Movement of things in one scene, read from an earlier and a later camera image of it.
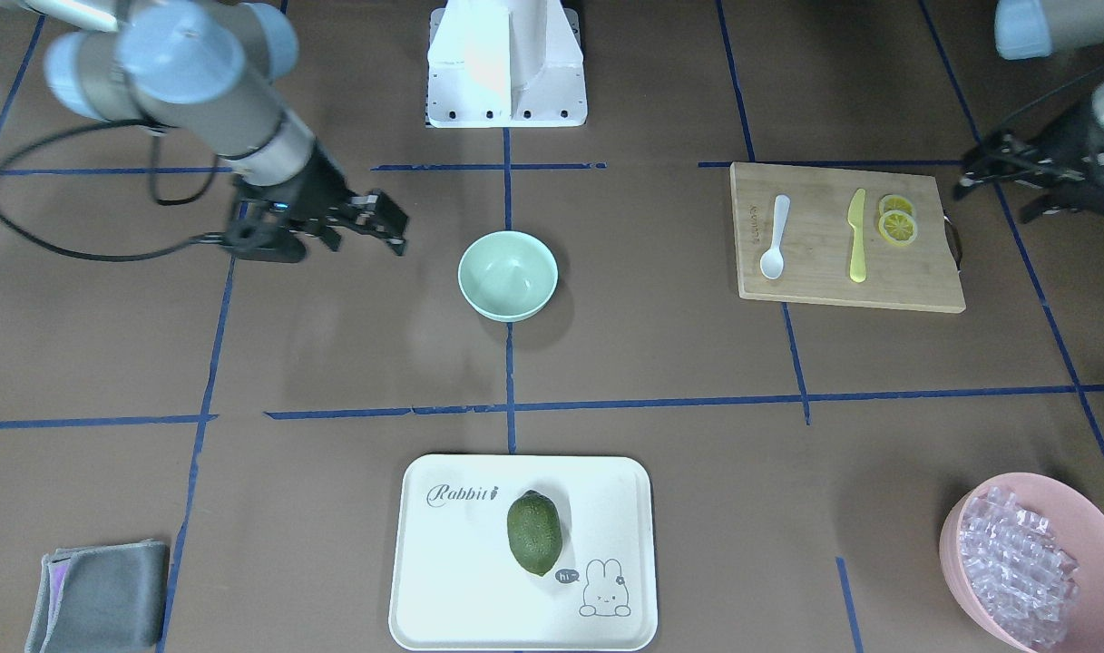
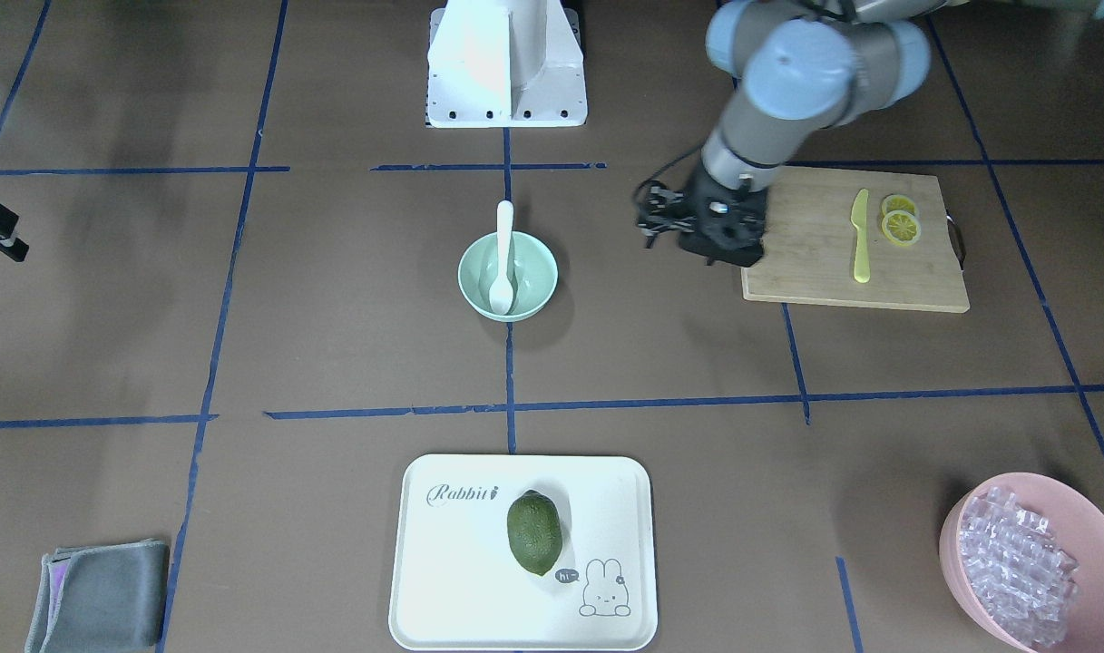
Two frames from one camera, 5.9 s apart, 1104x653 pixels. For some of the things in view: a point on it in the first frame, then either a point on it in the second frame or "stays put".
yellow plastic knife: [855, 219] stays put
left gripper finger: [1001, 154] -> [659, 199]
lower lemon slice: [899, 228] stays put
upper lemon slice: [891, 202] stays put
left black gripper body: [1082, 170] -> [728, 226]
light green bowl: [508, 276] stays put
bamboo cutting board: [815, 238] stays put
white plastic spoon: [772, 260] -> [501, 295]
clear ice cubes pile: [1023, 571] stays put
